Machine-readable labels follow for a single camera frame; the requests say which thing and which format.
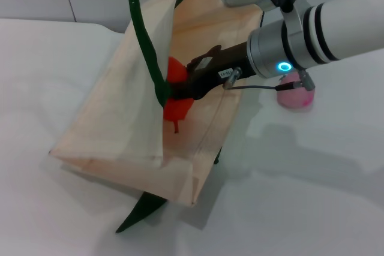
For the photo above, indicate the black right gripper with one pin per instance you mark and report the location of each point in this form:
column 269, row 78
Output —
column 222, row 67

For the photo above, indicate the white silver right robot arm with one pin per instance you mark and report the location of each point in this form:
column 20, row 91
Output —
column 300, row 40

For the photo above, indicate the orange toy fruit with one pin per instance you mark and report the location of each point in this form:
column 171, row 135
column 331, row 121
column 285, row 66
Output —
column 177, row 70

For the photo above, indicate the pink toy peach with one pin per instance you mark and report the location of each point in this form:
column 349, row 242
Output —
column 291, row 100

